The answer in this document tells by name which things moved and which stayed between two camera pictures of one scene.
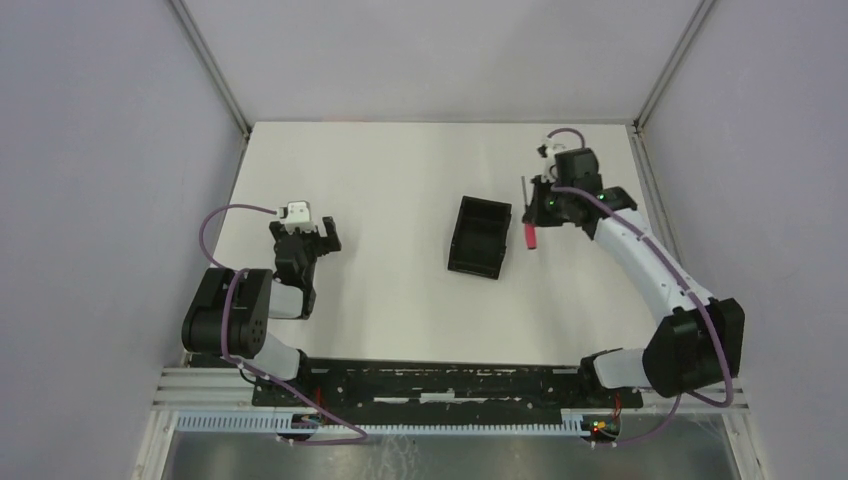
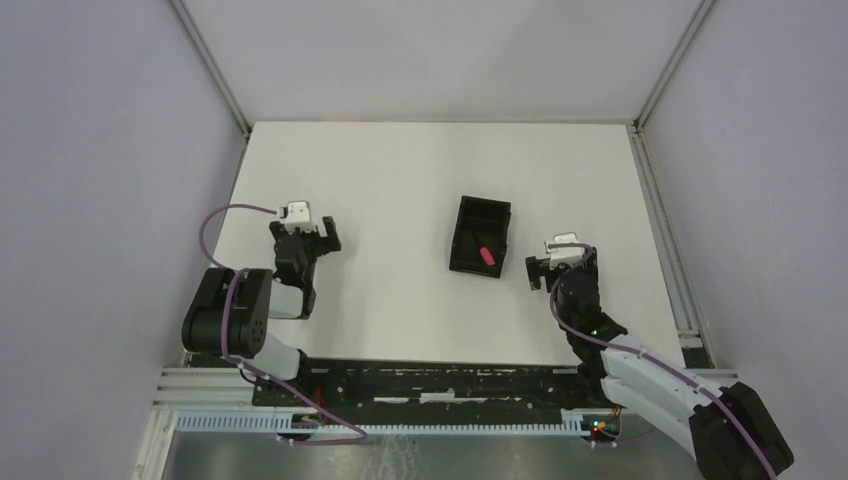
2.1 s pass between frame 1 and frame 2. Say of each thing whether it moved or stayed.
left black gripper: stayed
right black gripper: moved
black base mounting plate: stayed
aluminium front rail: stayed
